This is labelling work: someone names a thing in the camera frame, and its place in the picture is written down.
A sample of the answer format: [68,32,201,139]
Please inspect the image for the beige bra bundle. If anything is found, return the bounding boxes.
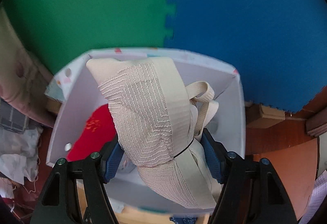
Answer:
[86,57,222,210]

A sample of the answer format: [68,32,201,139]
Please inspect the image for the navy patterned underwear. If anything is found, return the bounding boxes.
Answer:
[170,216,197,224]

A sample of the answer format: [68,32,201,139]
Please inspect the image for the red underwear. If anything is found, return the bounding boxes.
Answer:
[66,104,116,161]

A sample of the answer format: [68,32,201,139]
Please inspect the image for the white storage box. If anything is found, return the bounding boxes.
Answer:
[46,47,245,216]

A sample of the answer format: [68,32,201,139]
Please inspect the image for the crumpled cloth pile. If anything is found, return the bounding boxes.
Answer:
[1,8,55,211]

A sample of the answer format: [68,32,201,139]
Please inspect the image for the blue foam mat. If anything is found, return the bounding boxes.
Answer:
[164,0,326,113]

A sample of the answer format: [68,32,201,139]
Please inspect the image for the green foam mat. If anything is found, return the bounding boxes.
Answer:
[2,0,175,73]

